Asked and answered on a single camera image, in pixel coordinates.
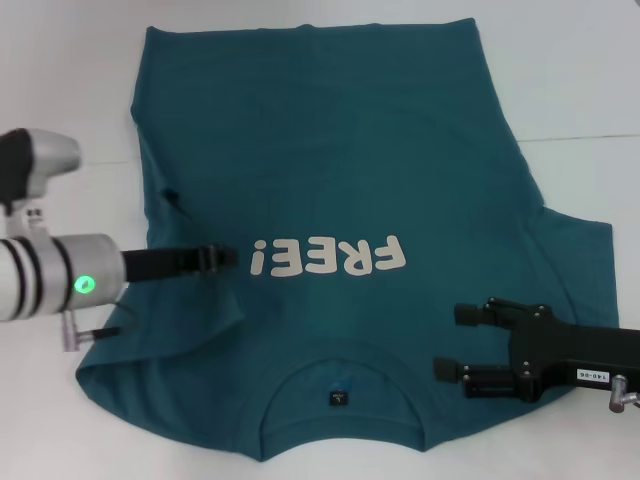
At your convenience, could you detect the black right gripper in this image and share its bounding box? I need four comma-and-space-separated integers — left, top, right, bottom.
432, 296, 640, 404

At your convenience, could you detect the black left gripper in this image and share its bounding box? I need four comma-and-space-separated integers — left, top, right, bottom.
122, 242, 239, 284

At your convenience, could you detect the teal blue FREE t-shirt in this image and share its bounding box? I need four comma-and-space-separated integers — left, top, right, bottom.
74, 17, 621, 451

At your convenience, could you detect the left arm connector cable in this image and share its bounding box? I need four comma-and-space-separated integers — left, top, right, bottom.
59, 284, 132, 352

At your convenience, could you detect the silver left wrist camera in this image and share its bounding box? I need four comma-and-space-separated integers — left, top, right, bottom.
0, 128, 84, 237

